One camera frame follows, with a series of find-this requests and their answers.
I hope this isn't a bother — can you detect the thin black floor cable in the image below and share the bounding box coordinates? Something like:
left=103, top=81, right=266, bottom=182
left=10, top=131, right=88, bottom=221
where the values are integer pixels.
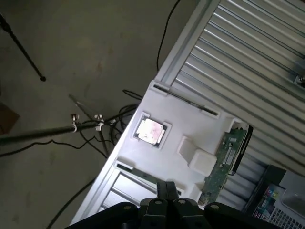
left=0, top=139, right=97, bottom=158
left=45, top=178, right=96, bottom=229

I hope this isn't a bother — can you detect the thin black tripod leg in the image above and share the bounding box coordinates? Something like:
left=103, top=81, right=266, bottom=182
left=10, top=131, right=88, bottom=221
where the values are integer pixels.
left=0, top=13, right=47, bottom=83

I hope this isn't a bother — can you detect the silver CPU chip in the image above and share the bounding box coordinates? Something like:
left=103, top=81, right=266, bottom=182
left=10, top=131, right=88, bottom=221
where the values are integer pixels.
left=133, top=116, right=169, bottom=146

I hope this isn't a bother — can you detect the long black floor cable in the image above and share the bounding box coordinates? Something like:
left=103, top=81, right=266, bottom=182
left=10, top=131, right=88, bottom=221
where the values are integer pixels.
left=155, top=0, right=182, bottom=73

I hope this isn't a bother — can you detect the grey metal PC case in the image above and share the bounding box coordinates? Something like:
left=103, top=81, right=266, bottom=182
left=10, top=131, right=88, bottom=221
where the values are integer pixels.
left=240, top=164, right=305, bottom=229

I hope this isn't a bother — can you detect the black tripod with white clamps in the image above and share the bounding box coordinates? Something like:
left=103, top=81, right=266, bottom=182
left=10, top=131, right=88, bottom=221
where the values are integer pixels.
left=0, top=94, right=142, bottom=158

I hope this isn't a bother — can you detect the brown cardboard box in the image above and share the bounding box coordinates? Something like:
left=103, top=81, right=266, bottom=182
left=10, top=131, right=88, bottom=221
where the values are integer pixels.
left=0, top=102, right=21, bottom=135

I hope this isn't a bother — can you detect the white parts rack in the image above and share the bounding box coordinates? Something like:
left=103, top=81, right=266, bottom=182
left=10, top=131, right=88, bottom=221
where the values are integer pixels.
left=114, top=80, right=247, bottom=208

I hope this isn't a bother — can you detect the green graphics card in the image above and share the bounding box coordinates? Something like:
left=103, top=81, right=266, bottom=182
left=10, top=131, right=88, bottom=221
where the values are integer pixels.
left=199, top=124, right=254, bottom=208

